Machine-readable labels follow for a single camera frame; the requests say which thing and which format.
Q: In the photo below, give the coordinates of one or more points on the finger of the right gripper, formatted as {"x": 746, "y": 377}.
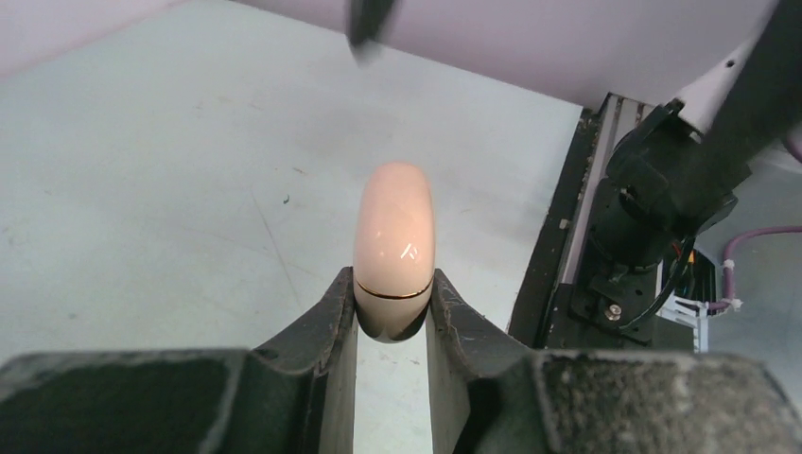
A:
{"x": 366, "y": 22}

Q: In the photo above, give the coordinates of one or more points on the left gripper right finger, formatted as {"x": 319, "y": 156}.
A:
{"x": 489, "y": 393}

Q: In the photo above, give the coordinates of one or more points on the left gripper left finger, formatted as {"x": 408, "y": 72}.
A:
{"x": 295, "y": 393}

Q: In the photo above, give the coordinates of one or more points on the beige earbud charging case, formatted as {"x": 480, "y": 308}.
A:
{"x": 394, "y": 254}

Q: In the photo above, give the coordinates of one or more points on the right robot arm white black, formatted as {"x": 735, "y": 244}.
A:
{"x": 749, "y": 106}

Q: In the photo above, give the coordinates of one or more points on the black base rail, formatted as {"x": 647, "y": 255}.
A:
{"x": 619, "y": 236}

